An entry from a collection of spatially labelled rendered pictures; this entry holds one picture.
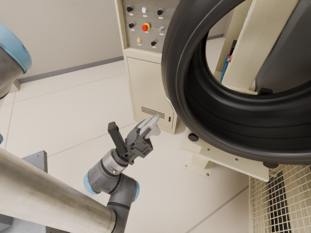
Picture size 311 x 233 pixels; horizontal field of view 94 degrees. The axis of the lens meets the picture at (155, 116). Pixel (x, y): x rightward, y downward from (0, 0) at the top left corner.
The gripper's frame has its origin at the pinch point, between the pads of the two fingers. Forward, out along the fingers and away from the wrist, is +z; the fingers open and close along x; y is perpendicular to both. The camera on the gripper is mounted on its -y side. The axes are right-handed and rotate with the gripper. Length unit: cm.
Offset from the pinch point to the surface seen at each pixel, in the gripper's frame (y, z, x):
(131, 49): -13, 13, -91
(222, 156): 36.9, 7.0, 1.3
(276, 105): 36, 38, 0
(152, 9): -22, 40, -72
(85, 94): -11, -80, -192
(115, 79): 10, -36, -222
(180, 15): -17.9, 21.5, 8.2
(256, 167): 45.7, 13.8, 9.0
